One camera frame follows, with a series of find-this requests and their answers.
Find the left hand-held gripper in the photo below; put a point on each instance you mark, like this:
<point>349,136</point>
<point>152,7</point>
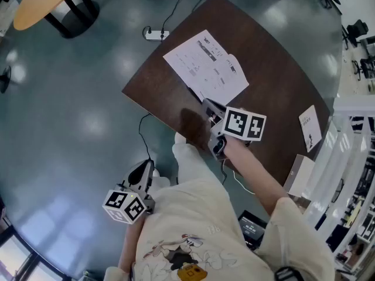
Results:
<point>123,206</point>

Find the person's cream trousers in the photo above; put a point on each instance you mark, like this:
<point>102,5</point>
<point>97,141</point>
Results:
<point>187,162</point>

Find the brown cardboard box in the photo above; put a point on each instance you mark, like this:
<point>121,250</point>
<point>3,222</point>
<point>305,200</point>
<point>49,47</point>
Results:
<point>299,203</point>

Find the oval wooden table black legs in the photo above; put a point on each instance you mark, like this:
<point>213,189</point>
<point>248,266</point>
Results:
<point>44,1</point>

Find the person's left forearm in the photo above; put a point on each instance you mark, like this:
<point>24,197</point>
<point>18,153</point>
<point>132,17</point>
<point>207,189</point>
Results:
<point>133,244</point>

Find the yellow and white booklet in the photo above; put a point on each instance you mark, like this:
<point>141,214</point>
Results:
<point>205,66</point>

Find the white power strip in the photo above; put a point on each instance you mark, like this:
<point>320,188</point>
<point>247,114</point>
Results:
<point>155,35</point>

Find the person's cream printed t-shirt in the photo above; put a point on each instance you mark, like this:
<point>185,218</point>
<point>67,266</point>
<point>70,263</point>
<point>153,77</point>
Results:
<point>190,215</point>

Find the person's right forearm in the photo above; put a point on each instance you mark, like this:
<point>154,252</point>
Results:
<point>255,174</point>

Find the small white leaflet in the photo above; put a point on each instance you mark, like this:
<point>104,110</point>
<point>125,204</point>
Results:
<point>310,127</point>

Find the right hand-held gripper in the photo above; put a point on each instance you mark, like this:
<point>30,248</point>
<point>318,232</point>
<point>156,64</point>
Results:
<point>243,124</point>

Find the white box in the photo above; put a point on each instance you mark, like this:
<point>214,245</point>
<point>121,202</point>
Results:
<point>301,174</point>

